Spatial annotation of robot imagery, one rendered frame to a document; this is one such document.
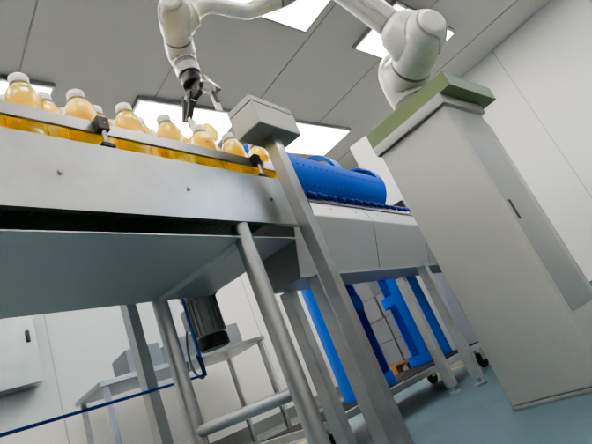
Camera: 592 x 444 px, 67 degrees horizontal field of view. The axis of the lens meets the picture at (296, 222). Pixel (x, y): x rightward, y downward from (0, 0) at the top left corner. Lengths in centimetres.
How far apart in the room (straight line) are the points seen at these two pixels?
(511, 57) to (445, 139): 546
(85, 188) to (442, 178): 112
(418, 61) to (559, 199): 505
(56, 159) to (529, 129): 626
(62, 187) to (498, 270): 123
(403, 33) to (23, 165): 125
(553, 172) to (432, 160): 505
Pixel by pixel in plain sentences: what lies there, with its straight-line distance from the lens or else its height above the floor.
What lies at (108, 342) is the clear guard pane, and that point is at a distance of 141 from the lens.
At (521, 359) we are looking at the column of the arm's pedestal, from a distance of 158.
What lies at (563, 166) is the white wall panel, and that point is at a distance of 660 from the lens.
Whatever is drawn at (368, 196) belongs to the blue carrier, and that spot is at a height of 100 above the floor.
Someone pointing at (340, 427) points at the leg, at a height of 14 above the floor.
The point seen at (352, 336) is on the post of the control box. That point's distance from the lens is 119.
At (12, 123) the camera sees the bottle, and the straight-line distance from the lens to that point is 105.
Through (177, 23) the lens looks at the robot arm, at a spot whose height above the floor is 152.
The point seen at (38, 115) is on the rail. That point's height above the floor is 96.
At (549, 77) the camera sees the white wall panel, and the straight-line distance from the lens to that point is 680.
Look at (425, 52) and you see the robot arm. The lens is 169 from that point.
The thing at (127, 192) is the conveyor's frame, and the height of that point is 79.
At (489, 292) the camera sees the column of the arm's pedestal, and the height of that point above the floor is 35.
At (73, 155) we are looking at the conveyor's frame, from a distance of 98.
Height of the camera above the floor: 30
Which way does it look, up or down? 19 degrees up
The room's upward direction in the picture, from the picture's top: 23 degrees counter-clockwise
